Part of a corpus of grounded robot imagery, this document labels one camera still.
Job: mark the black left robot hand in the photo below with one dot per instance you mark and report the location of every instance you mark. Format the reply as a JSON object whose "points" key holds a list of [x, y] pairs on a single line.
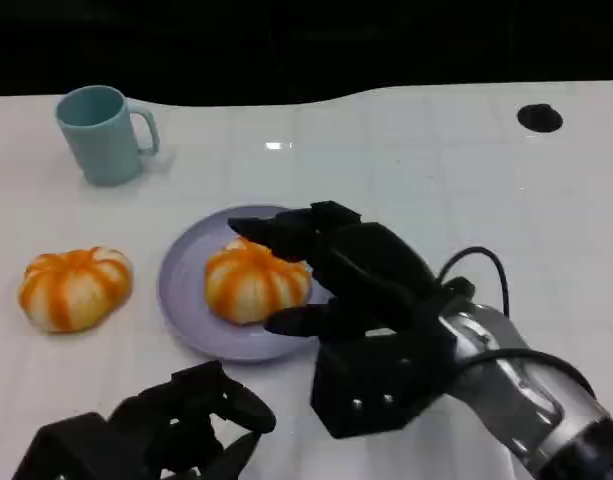
{"points": [[196, 415]]}

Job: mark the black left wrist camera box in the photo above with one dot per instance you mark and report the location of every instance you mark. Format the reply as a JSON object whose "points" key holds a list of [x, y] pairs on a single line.
{"points": [[66, 450]]}

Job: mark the orange white toy bread roll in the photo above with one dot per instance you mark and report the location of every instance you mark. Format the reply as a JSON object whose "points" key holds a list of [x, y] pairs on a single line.
{"points": [[251, 290], [71, 295]]}

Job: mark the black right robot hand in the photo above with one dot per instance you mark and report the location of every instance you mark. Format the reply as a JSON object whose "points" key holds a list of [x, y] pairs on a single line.
{"points": [[376, 270]]}

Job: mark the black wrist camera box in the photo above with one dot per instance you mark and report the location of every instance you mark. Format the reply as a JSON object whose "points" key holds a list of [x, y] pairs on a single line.
{"points": [[376, 380], [66, 450]]}

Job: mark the black table grommet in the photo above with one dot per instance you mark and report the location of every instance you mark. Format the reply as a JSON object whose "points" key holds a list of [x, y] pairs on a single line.
{"points": [[539, 118]]}

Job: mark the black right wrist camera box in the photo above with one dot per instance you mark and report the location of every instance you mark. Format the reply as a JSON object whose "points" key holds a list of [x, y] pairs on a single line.
{"points": [[376, 380]]}

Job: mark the lilac plate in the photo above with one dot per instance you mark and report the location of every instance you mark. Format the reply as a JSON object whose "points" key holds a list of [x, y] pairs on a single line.
{"points": [[186, 280]]}

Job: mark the pale green mug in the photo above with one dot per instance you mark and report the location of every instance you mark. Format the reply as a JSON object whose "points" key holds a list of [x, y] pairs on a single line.
{"points": [[106, 145]]}

